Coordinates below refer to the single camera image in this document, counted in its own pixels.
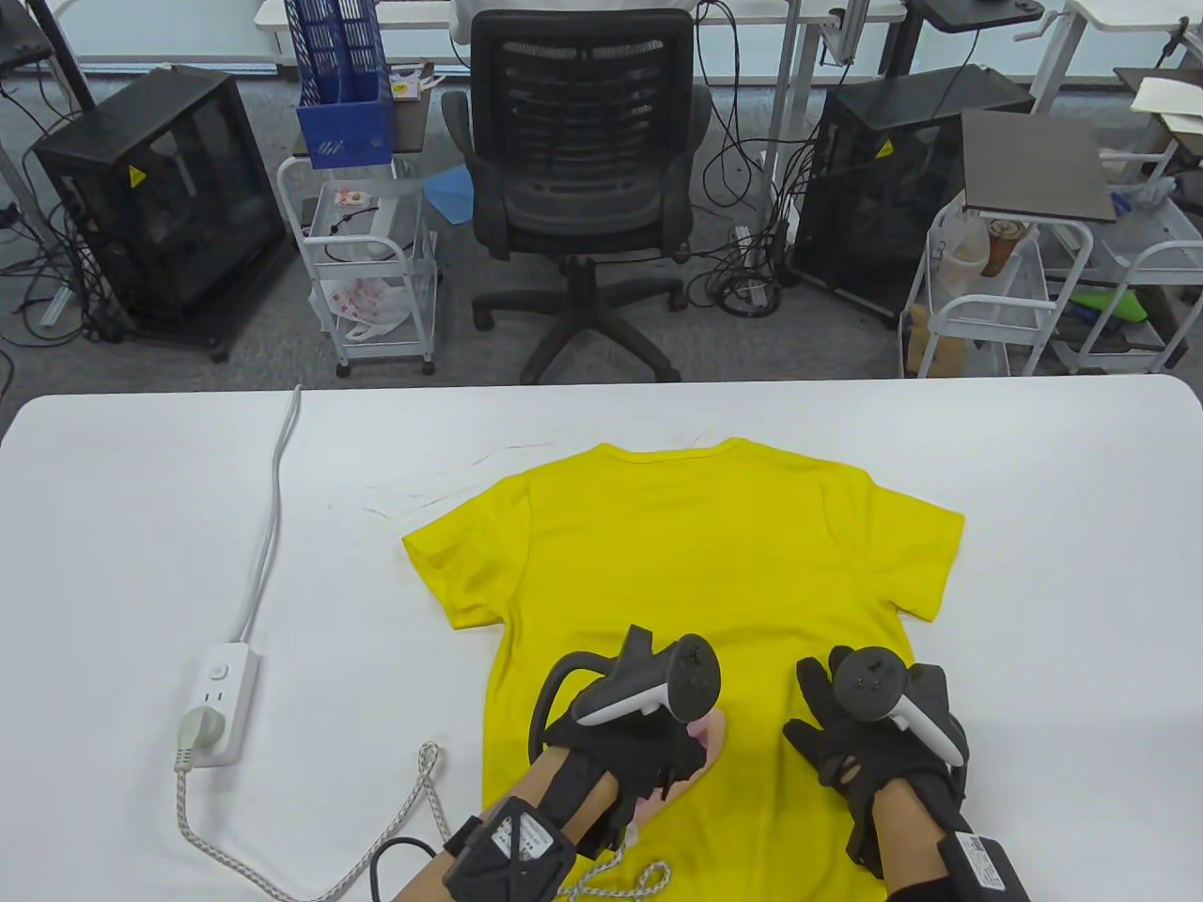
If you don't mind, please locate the black controller on glove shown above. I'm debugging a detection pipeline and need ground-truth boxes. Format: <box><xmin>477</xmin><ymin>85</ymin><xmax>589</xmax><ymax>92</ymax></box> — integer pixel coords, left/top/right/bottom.
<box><xmin>529</xmin><ymin>625</ymin><xmax>723</xmax><ymax>753</ymax></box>
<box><xmin>835</xmin><ymin>645</ymin><xmax>967</xmax><ymax>768</ymax></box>

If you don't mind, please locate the bundle of black floor cables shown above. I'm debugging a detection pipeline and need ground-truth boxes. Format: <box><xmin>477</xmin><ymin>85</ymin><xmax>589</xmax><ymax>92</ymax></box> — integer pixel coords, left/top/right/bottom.
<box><xmin>691</xmin><ymin>141</ymin><xmax>800</xmax><ymax>319</ymax></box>

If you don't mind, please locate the white wire cart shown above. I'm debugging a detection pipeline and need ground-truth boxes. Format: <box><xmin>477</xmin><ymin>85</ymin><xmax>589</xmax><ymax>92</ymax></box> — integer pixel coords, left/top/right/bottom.
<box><xmin>898</xmin><ymin>193</ymin><xmax>1096</xmax><ymax>379</ymax></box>
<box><xmin>1043</xmin><ymin>174</ymin><xmax>1203</xmax><ymax>375</ymax></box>
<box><xmin>277</xmin><ymin>155</ymin><xmax>441</xmax><ymax>379</ymax></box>

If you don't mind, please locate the person's right forearm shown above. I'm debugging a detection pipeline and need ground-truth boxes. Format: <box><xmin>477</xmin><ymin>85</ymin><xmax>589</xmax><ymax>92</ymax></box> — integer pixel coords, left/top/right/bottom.
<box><xmin>869</xmin><ymin>782</ymin><xmax>952</xmax><ymax>902</ymax></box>

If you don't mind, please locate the person's left forearm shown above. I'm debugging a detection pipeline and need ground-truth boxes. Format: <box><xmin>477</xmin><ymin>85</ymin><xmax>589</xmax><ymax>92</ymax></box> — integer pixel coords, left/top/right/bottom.
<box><xmin>390</xmin><ymin>750</ymin><xmax>607</xmax><ymax>902</ymax></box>

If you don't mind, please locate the green object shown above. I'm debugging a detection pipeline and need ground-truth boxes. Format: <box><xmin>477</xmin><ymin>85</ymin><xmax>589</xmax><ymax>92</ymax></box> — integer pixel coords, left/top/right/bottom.
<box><xmin>1071</xmin><ymin>289</ymin><xmax>1149</xmax><ymax>326</ymax></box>

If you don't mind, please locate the brown drink cup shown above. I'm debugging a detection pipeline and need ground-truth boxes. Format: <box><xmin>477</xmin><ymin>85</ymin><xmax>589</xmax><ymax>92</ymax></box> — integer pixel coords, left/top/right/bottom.
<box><xmin>979</xmin><ymin>218</ymin><xmax>1025</xmax><ymax>278</ymax></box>

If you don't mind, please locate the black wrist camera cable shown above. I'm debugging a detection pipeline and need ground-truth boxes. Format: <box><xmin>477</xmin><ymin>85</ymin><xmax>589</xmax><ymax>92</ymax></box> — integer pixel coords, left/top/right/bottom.
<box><xmin>369</xmin><ymin>834</ymin><xmax>445</xmax><ymax>902</ymax></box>

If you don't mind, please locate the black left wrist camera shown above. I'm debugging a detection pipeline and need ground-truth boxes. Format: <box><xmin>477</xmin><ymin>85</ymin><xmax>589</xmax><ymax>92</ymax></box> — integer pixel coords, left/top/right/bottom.
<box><xmin>444</xmin><ymin>797</ymin><xmax>577</xmax><ymax>902</ymax></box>

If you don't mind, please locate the black computer case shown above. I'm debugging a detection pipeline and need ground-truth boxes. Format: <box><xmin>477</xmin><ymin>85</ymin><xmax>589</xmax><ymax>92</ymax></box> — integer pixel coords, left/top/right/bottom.
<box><xmin>33</xmin><ymin>66</ymin><xmax>288</xmax><ymax>363</ymax></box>
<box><xmin>789</xmin><ymin>66</ymin><xmax>1035</xmax><ymax>325</ymax></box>

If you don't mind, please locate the white power strip cable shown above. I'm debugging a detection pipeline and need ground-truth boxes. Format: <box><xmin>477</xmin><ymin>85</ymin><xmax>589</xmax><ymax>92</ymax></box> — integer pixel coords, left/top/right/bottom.
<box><xmin>235</xmin><ymin>385</ymin><xmax>304</xmax><ymax>649</ymax></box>

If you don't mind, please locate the person's left hand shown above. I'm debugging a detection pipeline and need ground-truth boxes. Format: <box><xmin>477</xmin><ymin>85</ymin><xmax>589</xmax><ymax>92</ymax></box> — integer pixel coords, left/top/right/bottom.
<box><xmin>540</xmin><ymin>700</ymin><xmax>708</xmax><ymax>861</ymax></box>

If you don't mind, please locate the yellow t-shirt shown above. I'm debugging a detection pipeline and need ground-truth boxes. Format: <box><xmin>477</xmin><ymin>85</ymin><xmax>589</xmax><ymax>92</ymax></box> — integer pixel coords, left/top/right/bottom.
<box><xmin>402</xmin><ymin>437</ymin><xmax>967</xmax><ymax>902</ymax></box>

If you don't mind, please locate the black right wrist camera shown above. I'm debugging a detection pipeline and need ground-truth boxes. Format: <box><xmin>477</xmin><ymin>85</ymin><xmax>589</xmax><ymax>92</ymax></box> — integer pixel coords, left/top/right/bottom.
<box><xmin>935</xmin><ymin>831</ymin><xmax>1035</xmax><ymax>902</ymax></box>

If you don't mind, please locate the blue file holder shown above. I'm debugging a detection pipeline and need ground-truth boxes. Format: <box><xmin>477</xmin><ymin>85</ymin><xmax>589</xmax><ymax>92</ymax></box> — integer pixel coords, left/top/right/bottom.
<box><xmin>285</xmin><ymin>0</ymin><xmax>396</xmax><ymax>170</ymax></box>

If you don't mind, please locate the black controller on left glove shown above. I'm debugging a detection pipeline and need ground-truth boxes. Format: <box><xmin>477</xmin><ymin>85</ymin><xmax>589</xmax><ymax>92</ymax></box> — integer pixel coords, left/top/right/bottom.
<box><xmin>529</xmin><ymin>625</ymin><xmax>723</xmax><ymax>753</ymax></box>

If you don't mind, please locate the blue paper sheet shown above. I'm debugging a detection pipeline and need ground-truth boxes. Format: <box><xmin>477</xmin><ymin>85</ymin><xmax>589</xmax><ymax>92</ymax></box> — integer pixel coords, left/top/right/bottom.
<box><xmin>423</xmin><ymin>164</ymin><xmax>471</xmax><ymax>225</ymax></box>

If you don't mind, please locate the pink mini iron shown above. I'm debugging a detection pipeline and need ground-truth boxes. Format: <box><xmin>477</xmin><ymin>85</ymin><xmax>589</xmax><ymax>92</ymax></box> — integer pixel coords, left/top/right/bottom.
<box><xmin>632</xmin><ymin>709</ymin><xmax>730</xmax><ymax>847</ymax></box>

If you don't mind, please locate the white plastic bag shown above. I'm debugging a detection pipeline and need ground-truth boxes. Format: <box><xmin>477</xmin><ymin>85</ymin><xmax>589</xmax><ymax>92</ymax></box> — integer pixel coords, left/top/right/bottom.
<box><xmin>324</xmin><ymin>277</ymin><xmax>413</xmax><ymax>341</ymax></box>

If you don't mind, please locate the black mesh office chair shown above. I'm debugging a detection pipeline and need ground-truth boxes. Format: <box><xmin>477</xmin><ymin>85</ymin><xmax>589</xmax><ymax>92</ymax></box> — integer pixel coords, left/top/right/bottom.
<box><xmin>442</xmin><ymin>9</ymin><xmax>715</xmax><ymax>384</ymax></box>

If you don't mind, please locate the white plastic jug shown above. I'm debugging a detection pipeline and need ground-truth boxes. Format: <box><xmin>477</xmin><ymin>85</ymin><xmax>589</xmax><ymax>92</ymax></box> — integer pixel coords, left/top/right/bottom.
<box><xmin>940</xmin><ymin>211</ymin><xmax>990</xmax><ymax>285</ymax></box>

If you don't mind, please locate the white braided iron cord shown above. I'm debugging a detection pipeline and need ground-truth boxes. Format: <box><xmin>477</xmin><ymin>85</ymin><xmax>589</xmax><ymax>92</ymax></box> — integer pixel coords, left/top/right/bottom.
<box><xmin>174</xmin><ymin>742</ymin><xmax>673</xmax><ymax>902</ymax></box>

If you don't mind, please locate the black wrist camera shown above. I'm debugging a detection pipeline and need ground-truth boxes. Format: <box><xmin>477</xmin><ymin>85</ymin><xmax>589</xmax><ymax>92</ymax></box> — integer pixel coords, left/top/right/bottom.
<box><xmin>444</xmin><ymin>797</ymin><xmax>577</xmax><ymax>902</ymax></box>
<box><xmin>935</xmin><ymin>831</ymin><xmax>1035</xmax><ymax>902</ymax></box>

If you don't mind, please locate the person's right hand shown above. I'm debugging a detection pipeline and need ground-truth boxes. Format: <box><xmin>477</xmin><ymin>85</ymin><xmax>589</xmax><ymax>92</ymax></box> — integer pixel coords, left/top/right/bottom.
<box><xmin>783</xmin><ymin>656</ymin><xmax>969</xmax><ymax>879</ymax></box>

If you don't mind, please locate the brown cardboard box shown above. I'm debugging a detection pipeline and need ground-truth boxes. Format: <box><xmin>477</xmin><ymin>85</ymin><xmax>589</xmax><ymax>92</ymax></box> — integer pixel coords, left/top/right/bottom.
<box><xmin>905</xmin><ymin>305</ymin><xmax>971</xmax><ymax>379</ymax></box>

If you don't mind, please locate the dark brown board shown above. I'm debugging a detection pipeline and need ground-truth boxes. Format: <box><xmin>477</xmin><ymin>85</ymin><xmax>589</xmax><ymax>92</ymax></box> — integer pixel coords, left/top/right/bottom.
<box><xmin>961</xmin><ymin>108</ymin><xmax>1119</xmax><ymax>225</ymax></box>

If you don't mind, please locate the white plug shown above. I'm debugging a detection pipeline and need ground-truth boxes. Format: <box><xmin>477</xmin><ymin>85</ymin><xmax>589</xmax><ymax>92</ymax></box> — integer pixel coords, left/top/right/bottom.
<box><xmin>179</xmin><ymin>707</ymin><xmax>227</xmax><ymax>754</ymax></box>

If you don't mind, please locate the black controller on right glove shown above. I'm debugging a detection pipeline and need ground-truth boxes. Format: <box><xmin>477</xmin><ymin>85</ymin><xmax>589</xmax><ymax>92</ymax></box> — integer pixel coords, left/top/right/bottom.
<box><xmin>835</xmin><ymin>645</ymin><xmax>967</xmax><ymax>768</ymax></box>

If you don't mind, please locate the white floor power strip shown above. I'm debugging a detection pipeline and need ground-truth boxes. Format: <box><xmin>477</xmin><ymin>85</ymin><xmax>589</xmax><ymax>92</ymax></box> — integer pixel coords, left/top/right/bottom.
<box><xmin>733</xmin><ymin>224</ymin><xmax>767</xmax><ymax>303</ymax></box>

